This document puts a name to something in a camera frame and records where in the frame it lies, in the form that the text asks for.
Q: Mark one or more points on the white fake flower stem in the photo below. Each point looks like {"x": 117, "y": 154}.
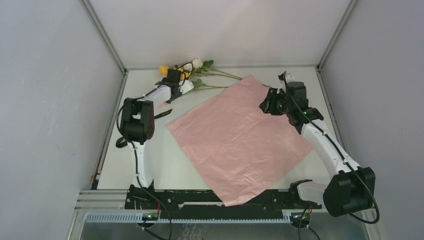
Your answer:
{"x": 198, "y": 68}

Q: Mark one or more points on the white cable duct strip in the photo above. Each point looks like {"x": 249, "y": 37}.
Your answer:
{"x": 128, "y": 217}

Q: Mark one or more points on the pink wrapping paper sheet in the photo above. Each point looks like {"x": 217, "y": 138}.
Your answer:
{"x": 236, "y": 148}

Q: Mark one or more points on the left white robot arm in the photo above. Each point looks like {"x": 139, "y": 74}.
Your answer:
{"x": 135, "y": 121}

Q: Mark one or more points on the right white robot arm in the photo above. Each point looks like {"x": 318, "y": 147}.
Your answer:
{"x": 350, "y": 190}

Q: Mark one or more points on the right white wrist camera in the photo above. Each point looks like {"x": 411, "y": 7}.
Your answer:
{"x": 284, "y": 79}

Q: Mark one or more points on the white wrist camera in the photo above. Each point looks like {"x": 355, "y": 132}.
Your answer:
{"x": 186, "y": 87}
{"x": 284, "y": 79}

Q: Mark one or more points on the aluminium frame rail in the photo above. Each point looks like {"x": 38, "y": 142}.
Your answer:
{"x": 102, "y": 32}

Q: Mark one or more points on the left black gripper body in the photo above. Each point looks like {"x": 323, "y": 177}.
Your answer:
{"x": 179, "y": 93}

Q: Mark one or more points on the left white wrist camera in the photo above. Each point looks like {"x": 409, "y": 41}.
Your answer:
{"x": 186, "y": 87}

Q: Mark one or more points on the yellow fake flower stem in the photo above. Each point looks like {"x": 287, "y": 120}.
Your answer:
{"x": 164, "y": 69}

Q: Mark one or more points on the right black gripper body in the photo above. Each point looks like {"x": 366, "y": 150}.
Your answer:
{"x": 276, "y": 104}

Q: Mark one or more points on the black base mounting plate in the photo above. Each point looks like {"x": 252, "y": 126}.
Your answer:
{"x": 205, "y": 204}

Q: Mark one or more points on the pink fake flower stem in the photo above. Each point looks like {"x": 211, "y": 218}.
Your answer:
{"x": 198, "y": 86}

